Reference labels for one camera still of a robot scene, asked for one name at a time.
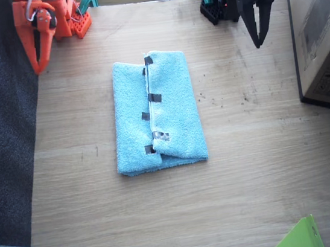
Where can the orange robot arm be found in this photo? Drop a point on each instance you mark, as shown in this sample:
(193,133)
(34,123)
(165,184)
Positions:
(62,15)

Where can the lime green sheet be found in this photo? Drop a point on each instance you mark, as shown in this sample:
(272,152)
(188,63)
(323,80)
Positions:
(301,236)

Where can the light blue towel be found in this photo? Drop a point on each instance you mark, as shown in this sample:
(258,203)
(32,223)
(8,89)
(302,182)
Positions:
(158,115)

